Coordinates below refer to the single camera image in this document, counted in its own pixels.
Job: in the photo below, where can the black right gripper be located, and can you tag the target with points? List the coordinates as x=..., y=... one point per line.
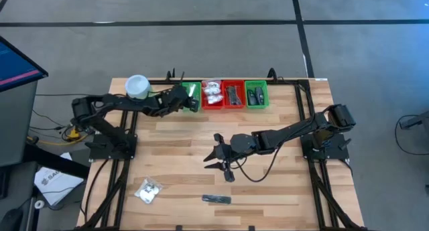
x=218, y=138

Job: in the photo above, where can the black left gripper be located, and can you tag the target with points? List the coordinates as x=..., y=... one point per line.
x=176, y=98

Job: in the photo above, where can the silver nail clipper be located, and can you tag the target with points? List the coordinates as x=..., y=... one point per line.
x=192, y=90

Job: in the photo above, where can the white cotton pads bag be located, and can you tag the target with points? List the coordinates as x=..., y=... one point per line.
x=214, y=99
x=212, y=83
x=147, y=191
x=212, y=90

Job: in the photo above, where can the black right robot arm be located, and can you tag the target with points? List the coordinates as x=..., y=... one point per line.
x=285, y=137

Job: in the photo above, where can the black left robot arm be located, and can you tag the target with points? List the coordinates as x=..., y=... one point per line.
x=117, y=102

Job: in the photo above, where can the green plastic basket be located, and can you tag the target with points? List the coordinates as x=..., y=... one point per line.
x=199, y=90
x=265, y=102

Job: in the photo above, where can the red plastic basket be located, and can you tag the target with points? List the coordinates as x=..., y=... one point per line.
x=204, y=106
x=243, y=103

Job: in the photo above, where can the green disinfecting wipes canister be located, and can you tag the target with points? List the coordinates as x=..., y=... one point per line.
x=137, y=87

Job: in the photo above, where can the black desk beam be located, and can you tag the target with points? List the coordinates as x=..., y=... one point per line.
x=57, y=160

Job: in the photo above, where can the white printed booklet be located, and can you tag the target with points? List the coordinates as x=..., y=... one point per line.
x=57, y=182

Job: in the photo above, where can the monitor with blue screen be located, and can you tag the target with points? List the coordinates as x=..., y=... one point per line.
x=16, y=63

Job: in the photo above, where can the white tape roll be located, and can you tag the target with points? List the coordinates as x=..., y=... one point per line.
x=39, y=204

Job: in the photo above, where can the black floor stand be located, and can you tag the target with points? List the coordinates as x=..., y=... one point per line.
x=415, y=122

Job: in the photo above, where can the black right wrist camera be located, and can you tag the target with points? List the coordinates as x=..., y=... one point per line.
x=227, y=151

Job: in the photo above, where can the black frame hook clamp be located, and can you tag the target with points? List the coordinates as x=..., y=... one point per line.
x=171, y=75
x=272, y=74

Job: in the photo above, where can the black aluminium table frame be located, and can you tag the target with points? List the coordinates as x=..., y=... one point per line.
x=303, y=103

